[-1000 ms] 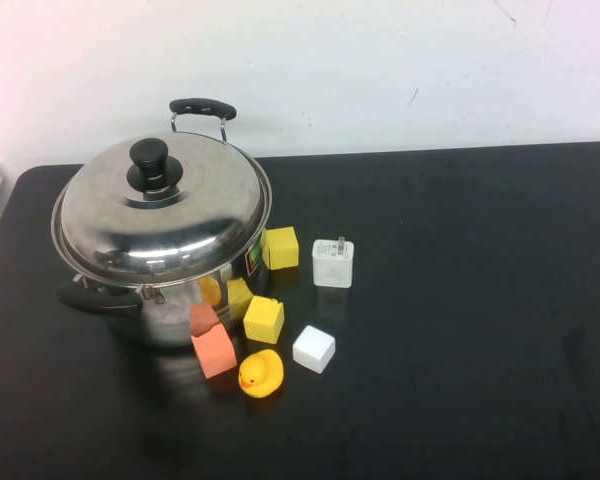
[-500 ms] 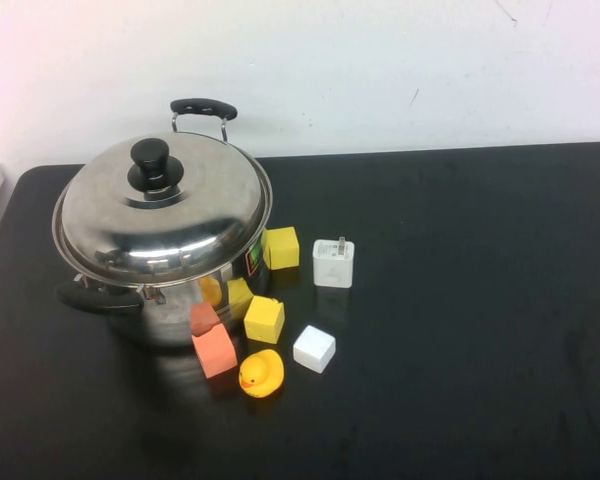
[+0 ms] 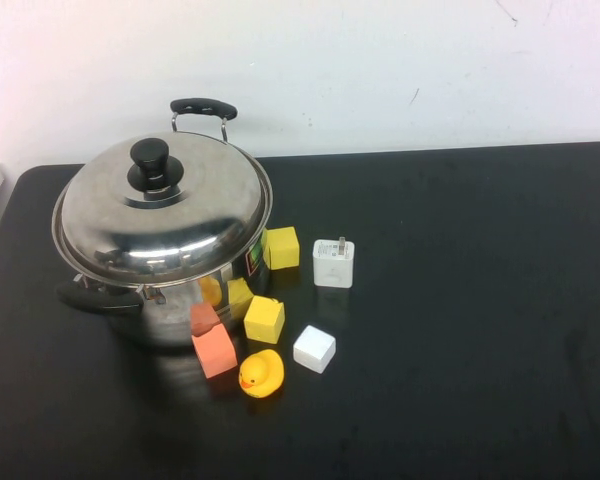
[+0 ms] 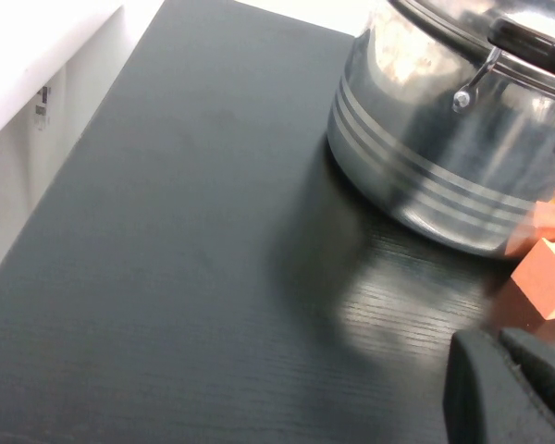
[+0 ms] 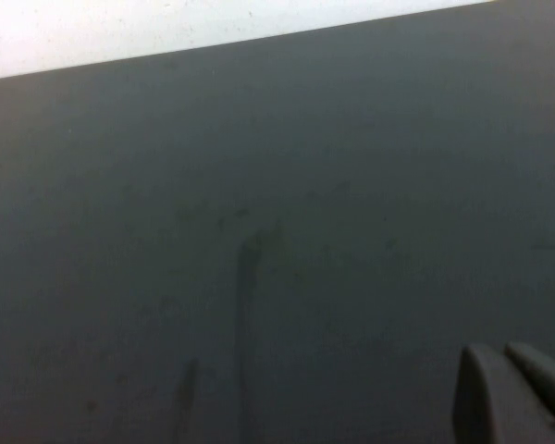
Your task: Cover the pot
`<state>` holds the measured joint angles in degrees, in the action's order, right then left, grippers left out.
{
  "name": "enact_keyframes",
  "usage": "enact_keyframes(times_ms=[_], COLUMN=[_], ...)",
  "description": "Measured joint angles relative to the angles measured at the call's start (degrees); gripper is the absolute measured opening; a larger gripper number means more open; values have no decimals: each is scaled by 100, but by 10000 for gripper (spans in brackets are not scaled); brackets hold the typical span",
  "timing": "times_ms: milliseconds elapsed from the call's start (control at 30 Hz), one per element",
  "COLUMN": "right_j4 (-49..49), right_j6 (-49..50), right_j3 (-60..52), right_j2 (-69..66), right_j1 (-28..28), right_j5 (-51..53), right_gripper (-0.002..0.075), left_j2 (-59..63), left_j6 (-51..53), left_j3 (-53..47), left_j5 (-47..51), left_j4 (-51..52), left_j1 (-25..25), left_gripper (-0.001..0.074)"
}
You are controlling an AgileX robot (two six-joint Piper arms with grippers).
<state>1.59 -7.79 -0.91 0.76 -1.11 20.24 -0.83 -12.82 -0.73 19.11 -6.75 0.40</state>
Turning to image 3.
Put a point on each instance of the steel lid with black knob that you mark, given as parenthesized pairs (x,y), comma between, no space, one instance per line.
(180,225)

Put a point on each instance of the yellow foam cube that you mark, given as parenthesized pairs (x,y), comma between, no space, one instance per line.
(282,248)
(264,320)

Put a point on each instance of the white plug charger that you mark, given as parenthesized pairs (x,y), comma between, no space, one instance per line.
(333,267)

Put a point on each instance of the white foam cube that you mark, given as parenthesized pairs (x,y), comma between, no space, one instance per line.
(314,349)

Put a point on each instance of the yellow rubber duck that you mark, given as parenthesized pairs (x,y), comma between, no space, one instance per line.
(262,375)

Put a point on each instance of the orange foam cube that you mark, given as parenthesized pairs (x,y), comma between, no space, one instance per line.
(214,352)

